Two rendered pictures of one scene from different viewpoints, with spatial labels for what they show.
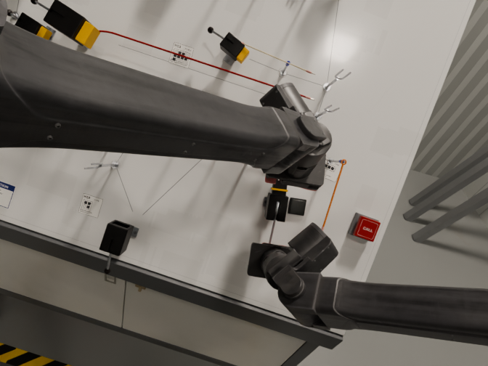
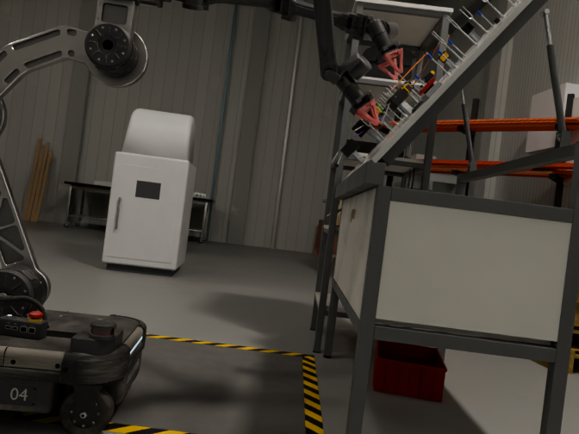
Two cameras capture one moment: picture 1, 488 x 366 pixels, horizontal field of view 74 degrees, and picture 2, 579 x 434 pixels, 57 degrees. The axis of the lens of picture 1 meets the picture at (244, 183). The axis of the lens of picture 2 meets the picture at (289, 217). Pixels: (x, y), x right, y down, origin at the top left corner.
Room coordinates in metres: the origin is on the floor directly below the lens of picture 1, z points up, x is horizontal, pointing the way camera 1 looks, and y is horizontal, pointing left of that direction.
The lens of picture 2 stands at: (0.35, -1.90, 0.68)
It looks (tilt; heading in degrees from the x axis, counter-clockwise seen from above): 0 degrees down; 94
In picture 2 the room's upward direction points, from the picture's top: 7 degrees clockwise
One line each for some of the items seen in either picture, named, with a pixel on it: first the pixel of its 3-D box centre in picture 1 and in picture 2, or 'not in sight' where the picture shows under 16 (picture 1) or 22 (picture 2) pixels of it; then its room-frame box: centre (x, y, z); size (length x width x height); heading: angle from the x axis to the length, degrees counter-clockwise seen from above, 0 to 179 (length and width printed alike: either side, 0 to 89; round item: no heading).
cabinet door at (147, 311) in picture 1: (208, 327); (358, 248); (0.47, -0.07, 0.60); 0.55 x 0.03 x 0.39; 93
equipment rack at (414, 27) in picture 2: not in sight; (373, 184); (0.59, 1.15, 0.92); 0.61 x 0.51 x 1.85; 93
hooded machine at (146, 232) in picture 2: not in sight; (154, 190); (-1.34, 3.14, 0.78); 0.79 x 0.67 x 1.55; 99
